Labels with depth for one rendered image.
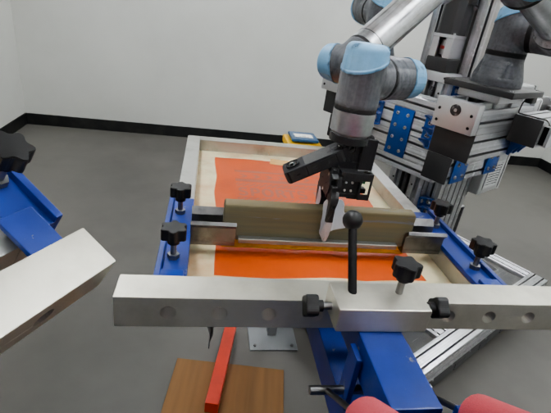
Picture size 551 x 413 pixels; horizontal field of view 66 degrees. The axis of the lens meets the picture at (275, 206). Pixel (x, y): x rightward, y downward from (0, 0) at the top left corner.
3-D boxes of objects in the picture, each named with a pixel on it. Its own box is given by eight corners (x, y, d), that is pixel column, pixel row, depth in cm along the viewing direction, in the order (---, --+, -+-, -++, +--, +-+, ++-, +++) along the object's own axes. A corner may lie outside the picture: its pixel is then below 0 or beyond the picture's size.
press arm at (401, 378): (339, 329, 61) (345, 301, 59) (377, 329, 62) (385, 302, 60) (380, 441, 46) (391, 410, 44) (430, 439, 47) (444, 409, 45)
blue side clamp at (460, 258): (404, 233, 102) (412, 208, 99) (423, 234, 103) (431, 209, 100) (471, 318, 76) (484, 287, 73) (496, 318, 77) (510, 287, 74)
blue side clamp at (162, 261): (170, 221, 93) (170, 192, 90) (193, 223, 94) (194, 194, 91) (152, 314, 66) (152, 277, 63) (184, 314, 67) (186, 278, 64)
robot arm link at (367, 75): (405, 48, 69) (372, 45, 64) (389, 114, 74) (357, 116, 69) (368, 41, 75) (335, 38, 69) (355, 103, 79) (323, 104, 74)
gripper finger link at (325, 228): (351, 247, 81) (358, 201, 78) (321, 246, 80) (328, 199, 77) (346, 242, 84) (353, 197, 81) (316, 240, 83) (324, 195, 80)
